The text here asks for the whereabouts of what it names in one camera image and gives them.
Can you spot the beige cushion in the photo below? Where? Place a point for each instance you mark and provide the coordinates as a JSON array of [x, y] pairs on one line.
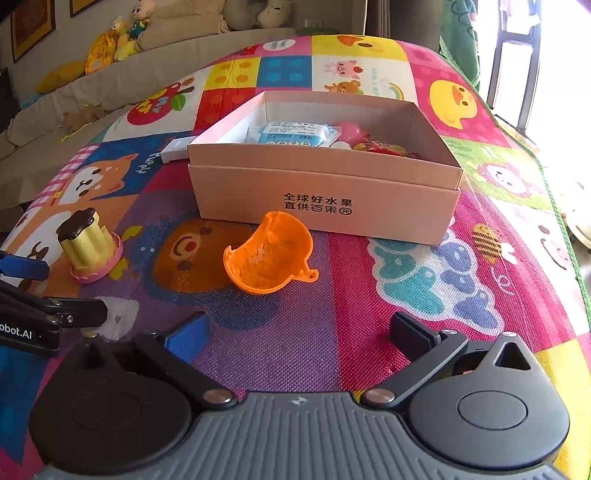
[[177, 21]]

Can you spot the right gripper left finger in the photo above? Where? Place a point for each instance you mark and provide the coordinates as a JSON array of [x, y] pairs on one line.
[[169, 355]]

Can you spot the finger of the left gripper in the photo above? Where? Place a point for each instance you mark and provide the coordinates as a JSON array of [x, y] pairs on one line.
[[21, 267], [77, 313]]

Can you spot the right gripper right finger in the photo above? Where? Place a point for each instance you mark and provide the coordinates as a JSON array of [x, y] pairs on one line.
[[431, 353]]

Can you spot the white USB hub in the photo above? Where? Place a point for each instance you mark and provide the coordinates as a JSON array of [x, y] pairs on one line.
[[176, 149]]

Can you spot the colourful cartoon play mat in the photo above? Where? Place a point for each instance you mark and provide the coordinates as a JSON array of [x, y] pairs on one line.
[[319, 257]]

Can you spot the pink cardboard box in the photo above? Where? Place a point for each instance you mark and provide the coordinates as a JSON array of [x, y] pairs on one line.
[[410, 198]]

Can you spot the blue tissue packet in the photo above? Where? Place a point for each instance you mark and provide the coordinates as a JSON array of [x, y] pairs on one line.
[[293, 134]]

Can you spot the baby doll plush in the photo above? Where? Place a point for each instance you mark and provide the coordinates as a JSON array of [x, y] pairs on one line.
[[127, 41]]

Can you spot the framed wall picture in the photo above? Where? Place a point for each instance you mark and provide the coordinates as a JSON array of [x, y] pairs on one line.
[[30, 22]]

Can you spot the beige sofa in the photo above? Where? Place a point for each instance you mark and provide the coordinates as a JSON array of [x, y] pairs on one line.
[[24, 173]]

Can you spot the orange plastic toy scoop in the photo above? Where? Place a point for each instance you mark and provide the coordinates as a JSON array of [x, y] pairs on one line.
[[275, 254]]

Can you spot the grey neck pillow plush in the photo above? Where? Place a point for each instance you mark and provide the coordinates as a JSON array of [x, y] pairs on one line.
[[245, 14]]

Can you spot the pink toy in box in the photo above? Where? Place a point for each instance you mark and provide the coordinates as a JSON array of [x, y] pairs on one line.
[[351, 134]]

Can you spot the yellow plush toy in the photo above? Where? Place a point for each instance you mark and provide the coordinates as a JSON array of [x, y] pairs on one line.
[[100, 54]]

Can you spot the yellow pudding toy pink base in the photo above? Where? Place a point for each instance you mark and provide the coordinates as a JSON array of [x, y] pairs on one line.
[[92, 250]]

